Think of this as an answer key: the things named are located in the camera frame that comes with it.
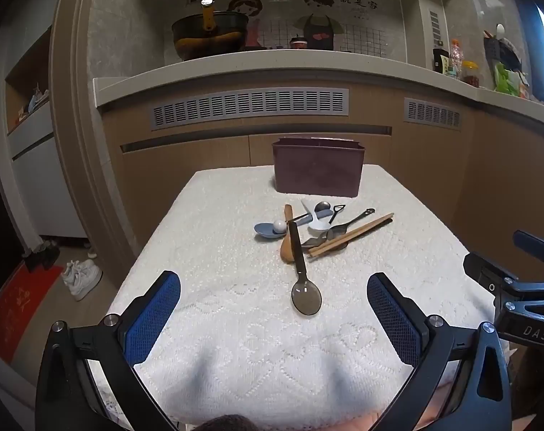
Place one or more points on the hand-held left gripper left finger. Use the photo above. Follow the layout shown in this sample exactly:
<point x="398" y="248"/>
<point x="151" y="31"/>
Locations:
<point x="153" y="314"/>

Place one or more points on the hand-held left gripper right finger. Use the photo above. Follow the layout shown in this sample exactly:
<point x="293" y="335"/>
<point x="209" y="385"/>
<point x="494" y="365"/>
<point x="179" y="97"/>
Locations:
<point x="391" y="314"/>

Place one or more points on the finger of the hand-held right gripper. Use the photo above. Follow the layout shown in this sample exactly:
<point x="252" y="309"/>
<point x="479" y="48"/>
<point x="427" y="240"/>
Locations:
<point x="530" y="241"/>
<point x="478" y="267"/>

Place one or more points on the black spoon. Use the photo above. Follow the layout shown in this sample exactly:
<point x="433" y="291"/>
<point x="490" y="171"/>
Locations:
<point x="357" y="219"/>

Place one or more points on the thin dark metal utensil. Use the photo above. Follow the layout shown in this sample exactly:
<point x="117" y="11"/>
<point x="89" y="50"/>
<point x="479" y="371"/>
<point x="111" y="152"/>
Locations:
<point x="314" y="243"/>

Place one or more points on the white plastic spoon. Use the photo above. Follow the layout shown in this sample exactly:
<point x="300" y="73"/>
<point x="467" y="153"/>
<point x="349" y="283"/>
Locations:
<point x="318" y="226"/>

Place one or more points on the wooden spoon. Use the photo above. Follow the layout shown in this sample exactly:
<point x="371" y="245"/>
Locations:
<point x="286" y="251"/>

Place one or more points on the shiny metal spoon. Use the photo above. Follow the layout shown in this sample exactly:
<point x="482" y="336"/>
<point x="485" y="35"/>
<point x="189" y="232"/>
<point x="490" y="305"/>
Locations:
<point x="322" y="207"/>

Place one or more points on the blue plastic spoon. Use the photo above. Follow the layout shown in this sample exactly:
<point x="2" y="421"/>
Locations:
<point x="264" y="230"/>

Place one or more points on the maroon plastic utensil container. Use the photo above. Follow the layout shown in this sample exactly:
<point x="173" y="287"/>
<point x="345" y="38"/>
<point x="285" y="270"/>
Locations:
<point x="317" y="170"/>

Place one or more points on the white sneaker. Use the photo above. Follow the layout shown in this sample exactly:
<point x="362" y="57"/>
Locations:
<point x="85" y="271"/>
<point x="79" y="288"/>

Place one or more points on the white lace tablecloth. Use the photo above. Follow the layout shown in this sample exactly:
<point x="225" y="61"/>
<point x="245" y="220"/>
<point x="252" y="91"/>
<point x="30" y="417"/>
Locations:
<point x="236" y="345"/>

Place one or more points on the dark object on floor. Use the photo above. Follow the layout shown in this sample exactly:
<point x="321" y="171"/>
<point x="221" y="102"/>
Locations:
<point x="40" y="257"/>

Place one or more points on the red floor mat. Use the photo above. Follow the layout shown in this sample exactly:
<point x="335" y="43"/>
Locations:
<point x="16" y="305"/>

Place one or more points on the wooden kitchen cabinet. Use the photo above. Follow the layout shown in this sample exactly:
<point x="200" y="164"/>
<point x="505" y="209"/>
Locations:
<point x="200" y="166"/>

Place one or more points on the short grey vent grille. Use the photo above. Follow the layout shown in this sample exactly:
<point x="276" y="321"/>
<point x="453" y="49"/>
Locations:
<point x="433" y="114"/>

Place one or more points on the green packet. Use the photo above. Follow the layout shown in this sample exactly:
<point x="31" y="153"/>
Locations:
<point x="505" y="81"/>

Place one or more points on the yellow-lidded jar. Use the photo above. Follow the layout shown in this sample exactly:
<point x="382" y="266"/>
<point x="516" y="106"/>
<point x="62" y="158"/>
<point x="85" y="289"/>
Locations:
<point x="470" y="74"/>

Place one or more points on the black basket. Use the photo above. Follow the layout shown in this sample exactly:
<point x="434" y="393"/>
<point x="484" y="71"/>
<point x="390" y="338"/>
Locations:
<point x="501" y="49"/>

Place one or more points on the dark packet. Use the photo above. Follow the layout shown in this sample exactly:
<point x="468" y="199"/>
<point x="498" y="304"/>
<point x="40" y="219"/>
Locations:
<point x="440" y="60"/>

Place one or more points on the white shelf unit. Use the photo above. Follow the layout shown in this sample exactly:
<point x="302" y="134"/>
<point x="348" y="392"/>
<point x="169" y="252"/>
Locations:
<point x="34" y="143"/>

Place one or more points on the long grey vent grille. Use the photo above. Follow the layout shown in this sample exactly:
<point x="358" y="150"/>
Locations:
<point x="254" y="107"/>

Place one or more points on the white kitchen countertop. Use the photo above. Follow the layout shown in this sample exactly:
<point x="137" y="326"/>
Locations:
<point x="299" y="65"/>

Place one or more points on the small red pot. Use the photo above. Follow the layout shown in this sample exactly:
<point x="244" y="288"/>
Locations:
<point x="298" y="42"/>

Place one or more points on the black wok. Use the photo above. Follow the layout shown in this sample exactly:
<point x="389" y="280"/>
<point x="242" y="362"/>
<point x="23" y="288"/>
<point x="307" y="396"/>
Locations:
<point x="222" y="24"/>

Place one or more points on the yellow bottle with shiny cap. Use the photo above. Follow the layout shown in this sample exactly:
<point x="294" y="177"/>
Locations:
<point x="207" y="15"/>

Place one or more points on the cartoon wall poster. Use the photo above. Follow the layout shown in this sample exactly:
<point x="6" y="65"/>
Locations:
<point x="317" y="22"/>

